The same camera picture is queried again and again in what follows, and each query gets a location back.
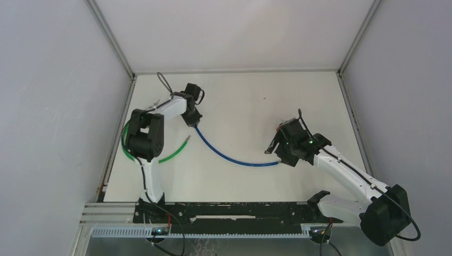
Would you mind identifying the blue cable lock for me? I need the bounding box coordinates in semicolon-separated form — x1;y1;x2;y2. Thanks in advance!
193;123;282;168

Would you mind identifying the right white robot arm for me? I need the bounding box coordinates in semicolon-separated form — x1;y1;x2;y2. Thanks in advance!
265;118;413;246

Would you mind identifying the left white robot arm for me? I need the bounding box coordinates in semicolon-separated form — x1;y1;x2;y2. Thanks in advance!
121;83;205;222

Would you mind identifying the right black camera cable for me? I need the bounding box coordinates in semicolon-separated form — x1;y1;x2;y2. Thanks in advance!
297;108;422;242

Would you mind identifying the green cable lock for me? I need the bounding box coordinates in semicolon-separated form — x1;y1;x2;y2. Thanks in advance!
122;124;191;164

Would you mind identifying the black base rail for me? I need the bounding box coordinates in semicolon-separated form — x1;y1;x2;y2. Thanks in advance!
133;200;341;236

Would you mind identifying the white slotted cable duct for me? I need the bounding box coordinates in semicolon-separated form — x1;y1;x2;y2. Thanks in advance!
90;226;331;239

